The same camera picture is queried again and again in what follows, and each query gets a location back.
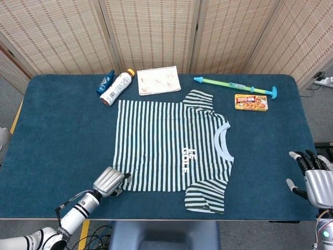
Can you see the small dark blue bottle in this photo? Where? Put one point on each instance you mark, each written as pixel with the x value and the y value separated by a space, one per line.
pixel 104 84

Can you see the green blue water squirter toy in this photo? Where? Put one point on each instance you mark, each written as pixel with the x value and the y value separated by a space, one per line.
pixel 221 82

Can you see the white spiral notepad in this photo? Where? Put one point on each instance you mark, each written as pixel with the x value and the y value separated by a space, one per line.
pixel 158 80

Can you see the white bottle with yellow cap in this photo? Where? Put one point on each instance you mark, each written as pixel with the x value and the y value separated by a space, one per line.
pixel 117 87

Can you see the grey trouser leg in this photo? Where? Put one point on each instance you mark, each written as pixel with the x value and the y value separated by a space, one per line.
pixel 3 138

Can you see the white power strip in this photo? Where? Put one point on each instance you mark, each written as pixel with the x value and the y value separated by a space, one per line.
pixel 325 80

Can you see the yellow curry box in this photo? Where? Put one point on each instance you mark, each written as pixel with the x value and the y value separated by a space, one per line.
pixel 251 102

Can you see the woven folding screen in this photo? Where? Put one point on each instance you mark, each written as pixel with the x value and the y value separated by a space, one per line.
pixel 156 34

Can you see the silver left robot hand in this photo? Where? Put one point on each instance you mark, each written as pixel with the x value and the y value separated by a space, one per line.
pixel 108 181

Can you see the black metal floor bar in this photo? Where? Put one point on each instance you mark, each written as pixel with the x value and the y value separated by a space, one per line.
pixel 325 145

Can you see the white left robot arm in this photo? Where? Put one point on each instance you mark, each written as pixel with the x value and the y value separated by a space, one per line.
pixel 78 211

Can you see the green white striped T-shirt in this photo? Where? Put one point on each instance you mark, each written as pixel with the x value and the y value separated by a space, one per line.
pixel 156 143

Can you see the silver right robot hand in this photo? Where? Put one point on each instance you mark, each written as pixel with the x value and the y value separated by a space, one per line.
pixel 320 185

